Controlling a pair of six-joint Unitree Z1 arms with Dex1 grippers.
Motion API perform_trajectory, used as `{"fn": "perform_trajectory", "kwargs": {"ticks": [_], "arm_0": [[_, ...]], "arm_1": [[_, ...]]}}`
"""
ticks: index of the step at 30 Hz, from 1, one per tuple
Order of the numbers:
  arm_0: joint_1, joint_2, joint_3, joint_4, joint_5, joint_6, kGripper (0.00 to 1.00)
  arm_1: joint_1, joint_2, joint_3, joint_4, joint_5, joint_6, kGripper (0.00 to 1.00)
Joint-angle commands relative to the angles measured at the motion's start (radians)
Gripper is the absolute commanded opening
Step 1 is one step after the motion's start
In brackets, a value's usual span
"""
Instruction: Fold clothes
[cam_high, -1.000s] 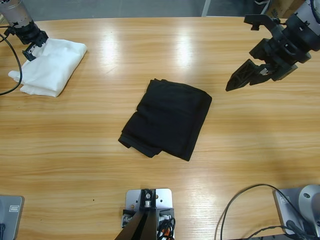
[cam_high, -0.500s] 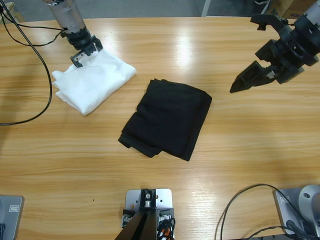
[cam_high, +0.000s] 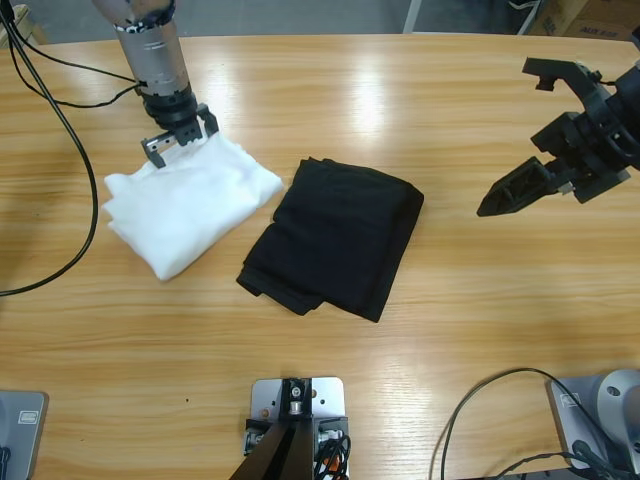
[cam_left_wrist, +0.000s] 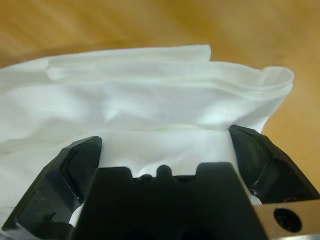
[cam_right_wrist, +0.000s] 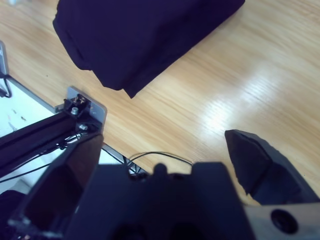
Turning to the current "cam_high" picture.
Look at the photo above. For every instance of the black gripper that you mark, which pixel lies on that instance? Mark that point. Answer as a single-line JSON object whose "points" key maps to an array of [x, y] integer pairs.
{"points": [[600, 145], [172, 112]]}

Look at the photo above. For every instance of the white cloth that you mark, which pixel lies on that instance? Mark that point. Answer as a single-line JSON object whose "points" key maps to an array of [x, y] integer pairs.
{"points": [[190, 210]]}

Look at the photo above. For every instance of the black polo shirt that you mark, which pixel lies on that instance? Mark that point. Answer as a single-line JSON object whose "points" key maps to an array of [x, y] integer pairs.
{"points": [[340, 235]]}

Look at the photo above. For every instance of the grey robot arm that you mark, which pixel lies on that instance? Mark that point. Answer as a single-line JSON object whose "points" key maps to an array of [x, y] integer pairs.
{"points": [[152, 45]]}

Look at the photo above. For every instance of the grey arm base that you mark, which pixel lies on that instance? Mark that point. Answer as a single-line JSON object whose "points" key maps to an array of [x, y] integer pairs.
{"points": [[575, 425], [25, 440]]}

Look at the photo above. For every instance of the black white-soled shoe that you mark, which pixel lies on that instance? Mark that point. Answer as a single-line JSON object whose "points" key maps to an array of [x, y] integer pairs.
{"points": [[522, 4]]}

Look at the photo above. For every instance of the brown cardboard box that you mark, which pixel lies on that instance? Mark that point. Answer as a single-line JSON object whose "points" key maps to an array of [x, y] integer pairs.
{"points": [[590, 17]]}

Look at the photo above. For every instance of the wooden crate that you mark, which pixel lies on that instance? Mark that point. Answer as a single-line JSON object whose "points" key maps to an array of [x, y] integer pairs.
{"points": [[20, 27]]}

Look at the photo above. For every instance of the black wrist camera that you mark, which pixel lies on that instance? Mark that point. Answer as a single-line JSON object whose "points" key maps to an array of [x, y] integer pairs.
{"points": [[555, 70]]}

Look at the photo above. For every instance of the white metal frame leg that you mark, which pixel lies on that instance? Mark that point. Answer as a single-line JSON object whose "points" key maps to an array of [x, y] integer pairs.
{"points": [[531, 15], [414, 15]]}

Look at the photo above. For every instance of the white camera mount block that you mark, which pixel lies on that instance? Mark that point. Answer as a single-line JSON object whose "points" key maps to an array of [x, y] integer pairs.
{"points": [[330, 395]]}

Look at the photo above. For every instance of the dark camera post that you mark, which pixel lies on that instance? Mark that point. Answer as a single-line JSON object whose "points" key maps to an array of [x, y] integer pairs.
{"points": [[285, 450]]}

